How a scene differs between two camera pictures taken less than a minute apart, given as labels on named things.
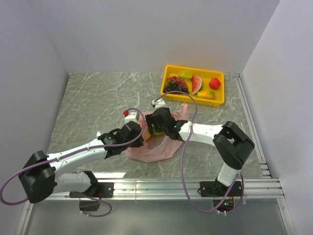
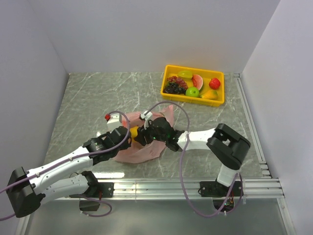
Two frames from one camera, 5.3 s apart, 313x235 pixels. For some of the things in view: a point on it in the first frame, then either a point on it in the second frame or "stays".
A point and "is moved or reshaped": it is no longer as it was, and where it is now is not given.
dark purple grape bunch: (172, 86) stays
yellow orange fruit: (148, 134) is moved or reshaped
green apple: (156, 133) is moved or reshaped
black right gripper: (150, 119) → (140, 138)
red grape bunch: (178, 81) stays
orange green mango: (206, 94) is moved or reshaped
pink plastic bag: (155, 148) is moved or reshaped
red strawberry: (214, 83) stays
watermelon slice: (196, 84) stays
